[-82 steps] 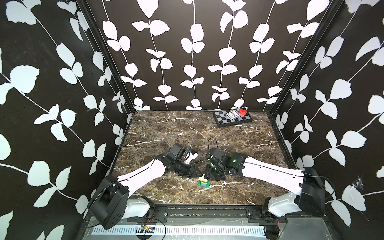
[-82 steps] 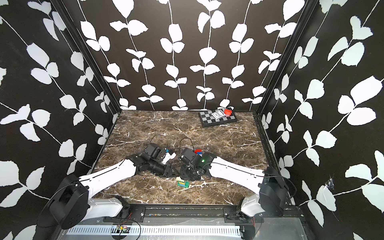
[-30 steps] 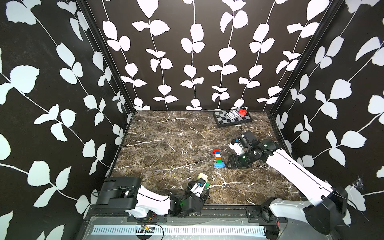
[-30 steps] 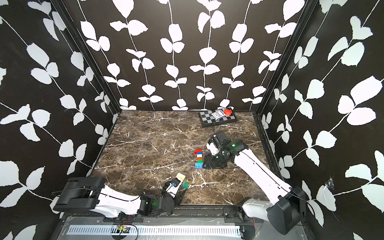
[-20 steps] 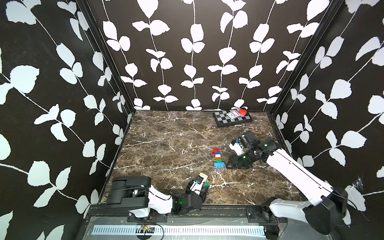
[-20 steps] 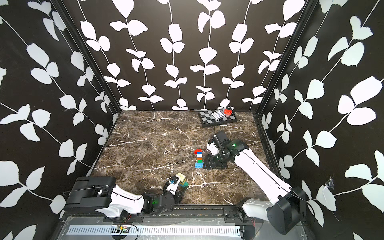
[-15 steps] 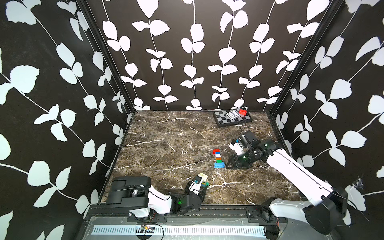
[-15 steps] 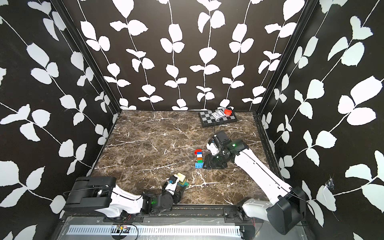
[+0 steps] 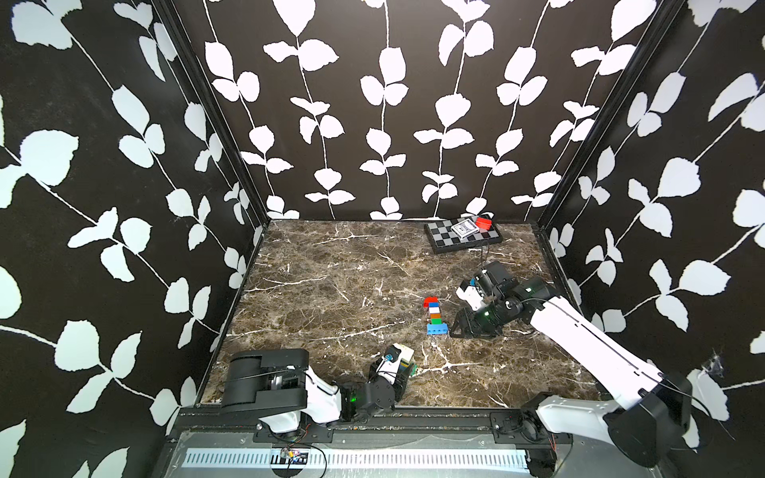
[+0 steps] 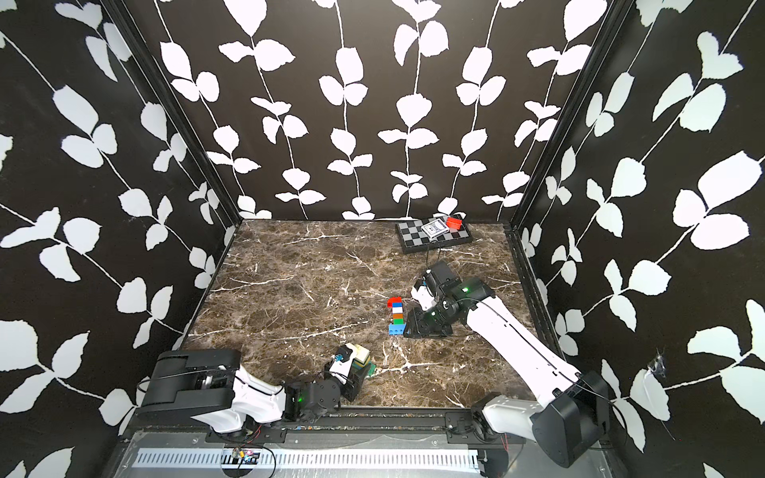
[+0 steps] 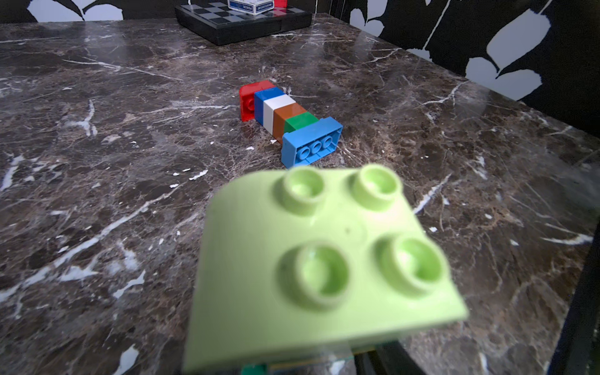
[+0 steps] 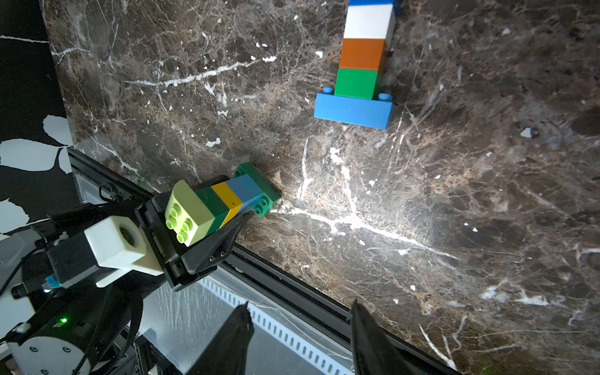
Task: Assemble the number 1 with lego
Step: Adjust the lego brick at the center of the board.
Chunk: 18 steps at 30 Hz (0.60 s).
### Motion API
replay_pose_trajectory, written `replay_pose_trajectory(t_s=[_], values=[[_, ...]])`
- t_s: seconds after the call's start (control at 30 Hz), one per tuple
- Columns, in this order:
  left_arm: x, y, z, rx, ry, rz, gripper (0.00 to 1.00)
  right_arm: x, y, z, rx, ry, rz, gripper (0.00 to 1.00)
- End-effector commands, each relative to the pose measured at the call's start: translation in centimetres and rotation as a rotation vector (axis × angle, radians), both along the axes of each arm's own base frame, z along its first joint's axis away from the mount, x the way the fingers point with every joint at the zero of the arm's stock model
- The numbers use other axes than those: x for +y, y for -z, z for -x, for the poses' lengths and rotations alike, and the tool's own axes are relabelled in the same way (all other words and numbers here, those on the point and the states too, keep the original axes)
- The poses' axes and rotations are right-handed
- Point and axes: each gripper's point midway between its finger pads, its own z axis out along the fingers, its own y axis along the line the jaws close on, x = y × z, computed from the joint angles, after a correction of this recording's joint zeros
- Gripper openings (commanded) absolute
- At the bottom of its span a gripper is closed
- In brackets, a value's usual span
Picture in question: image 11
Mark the long blue lego brick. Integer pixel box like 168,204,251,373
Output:
281,117,343,169

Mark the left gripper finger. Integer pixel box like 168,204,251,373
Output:
354,341,426,375

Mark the red lego brick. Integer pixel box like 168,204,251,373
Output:
239,81,274,122

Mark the cream lego brick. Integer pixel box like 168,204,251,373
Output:
182,164,469,374

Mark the black white chessboard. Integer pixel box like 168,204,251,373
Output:
174,1,313,46

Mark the small green lego brick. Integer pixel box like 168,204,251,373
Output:
284,112,319,133

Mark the playing card deck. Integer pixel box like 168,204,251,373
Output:
227,0,274,16

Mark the white lego brick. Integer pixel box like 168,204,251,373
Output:
262,94,297,134

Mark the dark blue lego brick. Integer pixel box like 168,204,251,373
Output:
254,86,285,126

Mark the orange lego brick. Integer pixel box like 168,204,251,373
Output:
272,102,308,143

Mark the red block on chessboard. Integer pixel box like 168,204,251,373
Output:
273,0,288,9

